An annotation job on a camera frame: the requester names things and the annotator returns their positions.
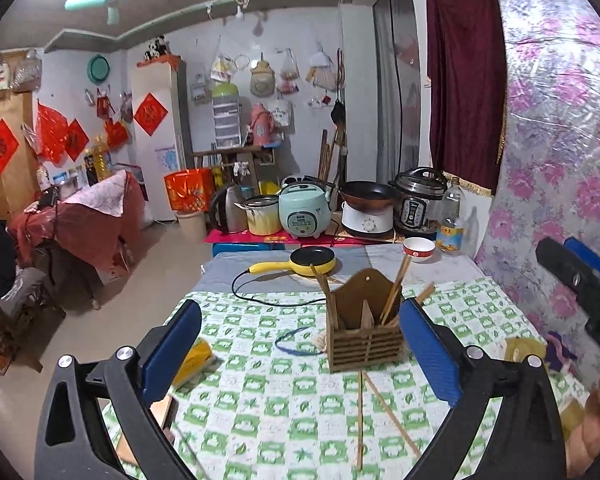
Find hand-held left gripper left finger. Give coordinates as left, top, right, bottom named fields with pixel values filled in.
left=34, top=299, right=203, bottom=480

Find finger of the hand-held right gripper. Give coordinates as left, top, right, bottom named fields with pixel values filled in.
left=564, top=236, right=600, bottom=285
left=536, top=238, right=600, bottom=311

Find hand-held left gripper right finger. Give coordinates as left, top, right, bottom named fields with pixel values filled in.
left=399, top=297, right=567, bottom=480

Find slatted wooden utensil holder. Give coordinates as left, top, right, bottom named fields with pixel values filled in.
left=326, top=268, right=406, bottom=373

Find wooden chopstick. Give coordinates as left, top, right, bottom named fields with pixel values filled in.
left=379, top=260, right=408, bottom=326
left=384, top=255, right=414, bottom=325
left=364, top=372, right=424, bottom=459
left=356, top=370, right=366, bottom=471

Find person's right hand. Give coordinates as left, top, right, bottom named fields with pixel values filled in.
left=566, top=365, right=600, bottom=478

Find yellow sponge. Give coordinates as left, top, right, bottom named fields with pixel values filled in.
left=172, top=337, right=216, bottom=389

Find purple cloth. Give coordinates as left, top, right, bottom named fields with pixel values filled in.
left=545, top=332, right=580, bottom=374

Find olive green towel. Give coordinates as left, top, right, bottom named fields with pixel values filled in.
left=504, top=336, right=588, bottom=441

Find red white bowl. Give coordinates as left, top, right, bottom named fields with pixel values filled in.
left=402, top=236, right=437, bottom=265

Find blue rubber band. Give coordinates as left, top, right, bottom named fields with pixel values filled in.
left=274, top=326, right=326, bottom=359

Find green white printed tablecloth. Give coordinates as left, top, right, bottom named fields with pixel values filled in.
left=100, top=275, right=597, bottom=480

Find clear plastic oil bottle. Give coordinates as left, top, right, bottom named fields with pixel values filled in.
left=436, top=177, right=474, bottom=254

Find grey table cover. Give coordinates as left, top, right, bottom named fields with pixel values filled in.
left=190, top=246, right=487, bottom=295

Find white plastic bucket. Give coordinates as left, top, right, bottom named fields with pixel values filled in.
left=175, top=209, right=209, bottom=242

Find floral plastic sheet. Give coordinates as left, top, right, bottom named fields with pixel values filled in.
left=472, top=0, right=600, bottom=386

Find red cloth covered bench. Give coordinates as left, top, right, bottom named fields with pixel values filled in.
left=203, top=227, right=397, bottom=257

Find yellow electric frying pan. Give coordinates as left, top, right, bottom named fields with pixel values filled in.
left=231, top=246, right=339, bottom=309

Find black silver pressure cooker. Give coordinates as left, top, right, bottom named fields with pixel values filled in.
left=389, top=166, right=449, bottom=237

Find steel electric kettle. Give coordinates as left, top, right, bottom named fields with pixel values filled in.
left=210, top=183, right=249, bottom=234

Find red cloth covered table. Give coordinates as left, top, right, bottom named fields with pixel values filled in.
left=7, top=169, right=149, bottom=274

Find steel pot with lid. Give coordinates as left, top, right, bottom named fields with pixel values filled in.
left=235, top=194, right=284, bottom=236

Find brown wok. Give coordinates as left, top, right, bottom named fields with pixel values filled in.
left=325, top=180, right=399, bottom=213

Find mint green rice cooker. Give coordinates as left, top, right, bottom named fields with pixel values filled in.
left=279, top=182, right=331, bottom=240

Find white refrigerator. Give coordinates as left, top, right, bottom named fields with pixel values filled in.
left=129, top=62, right=191, bottom=224

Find black clothing pile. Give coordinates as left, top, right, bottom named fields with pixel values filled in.
left=0, top=217, right=46, bottom=302

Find yellow cooking oil jug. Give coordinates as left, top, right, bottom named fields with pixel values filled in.
left=92, top=135, right=112, bottom=181

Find wooden side table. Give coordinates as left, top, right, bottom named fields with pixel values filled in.
left=190, top=144, right=282, bottom=196

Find white panda rice cooker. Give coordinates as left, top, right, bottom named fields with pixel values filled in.
left=280, top=174, right=326, bottom=196

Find leaning wooden sticks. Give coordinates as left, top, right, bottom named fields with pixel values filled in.
left=320, top=127, right=351, bottom=196

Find brown wardrobe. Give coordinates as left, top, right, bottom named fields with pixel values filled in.
left=0, top=52, right=44, bottom=222

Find plastic drawer tower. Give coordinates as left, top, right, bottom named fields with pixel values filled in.
left=211, top=82, right=244, bottom=150

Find pink thermos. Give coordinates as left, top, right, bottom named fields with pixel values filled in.
left=250, top=104, right=277, bottom=147

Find red plastic bags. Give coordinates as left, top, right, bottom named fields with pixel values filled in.
left=35, top=100, right=92, bottom=164

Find glass sliding door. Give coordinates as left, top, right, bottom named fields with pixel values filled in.
left=372, top=0, right=422, bottom=182

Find black hanging bag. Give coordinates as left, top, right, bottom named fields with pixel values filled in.
left=330, top=50, right=346, bottom=126

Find white tote bag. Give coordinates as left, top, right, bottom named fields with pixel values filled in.
left=270, top=92, right=296, bottom=134

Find beige hanging bag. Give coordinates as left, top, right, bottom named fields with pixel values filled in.
left=250, top=52, right=277, bottom=99

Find white hanging plastic bag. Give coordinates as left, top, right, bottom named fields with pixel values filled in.
left=210, top=35, right=239, bottom=84

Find teal plastic basin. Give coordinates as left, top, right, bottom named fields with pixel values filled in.
left=87, top=55, right=112, bottom=85

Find panda plush toy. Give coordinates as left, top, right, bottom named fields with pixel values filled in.
left=145, top=35, right=171, bottom=59

